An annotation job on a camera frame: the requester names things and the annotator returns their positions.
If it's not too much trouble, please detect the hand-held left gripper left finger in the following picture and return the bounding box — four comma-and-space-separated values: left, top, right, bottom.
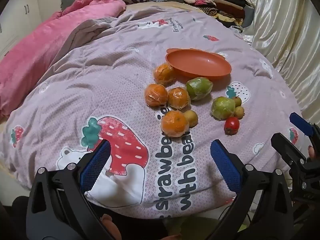
26, 139, 118, 240

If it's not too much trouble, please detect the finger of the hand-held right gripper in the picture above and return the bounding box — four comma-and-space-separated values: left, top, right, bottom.
289, 112, 320, 140
271, 132, 309, 167

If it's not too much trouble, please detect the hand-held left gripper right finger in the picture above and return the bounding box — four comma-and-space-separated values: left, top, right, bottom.
210, 139, 294, 240

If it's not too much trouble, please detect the red tomato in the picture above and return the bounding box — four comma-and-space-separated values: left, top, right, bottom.
224, 117, 240, 136

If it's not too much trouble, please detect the plastic-wrapped green mango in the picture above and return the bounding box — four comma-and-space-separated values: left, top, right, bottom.
185, 77, 214, 101
211, 96, 237, 120

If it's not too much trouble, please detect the plastic-wrapped orange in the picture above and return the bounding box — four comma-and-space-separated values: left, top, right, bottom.
167, 87, 192, 111
153, 63, 177, 85
160, 110, 190, 138
144, 83, 168, 107

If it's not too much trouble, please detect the orange bear-eared plate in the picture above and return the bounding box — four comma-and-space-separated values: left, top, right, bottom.
165, 48, 232, 78

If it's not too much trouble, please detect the strawberry printed pink blanket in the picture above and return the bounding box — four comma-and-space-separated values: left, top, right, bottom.
0, 4, 304, 219

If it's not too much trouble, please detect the cream satin curtain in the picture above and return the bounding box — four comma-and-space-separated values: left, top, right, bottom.
240, 0, 320, 125

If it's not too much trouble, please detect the plain pink fleece blanket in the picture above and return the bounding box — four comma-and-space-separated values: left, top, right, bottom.
0, 0, 127, 119

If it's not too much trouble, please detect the stack of folded clothes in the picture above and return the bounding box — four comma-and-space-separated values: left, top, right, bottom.
181, 0, 255, 28

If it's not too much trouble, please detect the white wardrobe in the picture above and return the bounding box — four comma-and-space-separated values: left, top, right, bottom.
0, 0, 42, 58

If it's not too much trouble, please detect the beige bed sheet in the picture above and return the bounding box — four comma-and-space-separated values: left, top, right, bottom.
125, 1, 200, 12

